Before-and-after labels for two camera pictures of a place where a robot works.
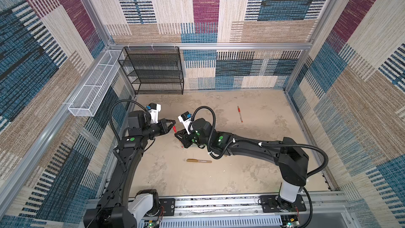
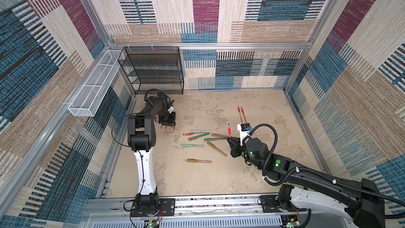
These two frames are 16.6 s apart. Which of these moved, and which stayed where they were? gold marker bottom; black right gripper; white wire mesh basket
Moved: black right gripper
Stayed: white wire mesh basket; gold marker bottom
